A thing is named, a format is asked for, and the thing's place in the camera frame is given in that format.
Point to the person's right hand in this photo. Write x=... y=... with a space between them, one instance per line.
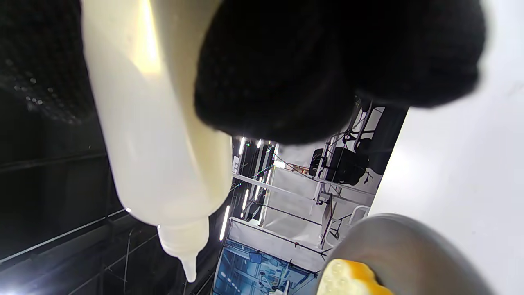
x=307 y=61

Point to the white squeeze honey bottle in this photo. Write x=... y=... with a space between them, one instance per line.
x=159 y=143

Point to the grey round plate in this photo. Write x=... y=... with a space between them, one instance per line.
x=409 y=250

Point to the yellow toast slice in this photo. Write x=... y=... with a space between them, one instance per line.
x=348 y=280

